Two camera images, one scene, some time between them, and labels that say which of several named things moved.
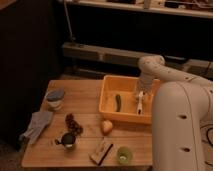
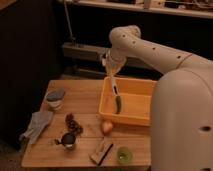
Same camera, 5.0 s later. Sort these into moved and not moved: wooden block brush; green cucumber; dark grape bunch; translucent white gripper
Moved: translucent white gripper
Not moved: green cucumber; dark grape bunch; wooden block brush
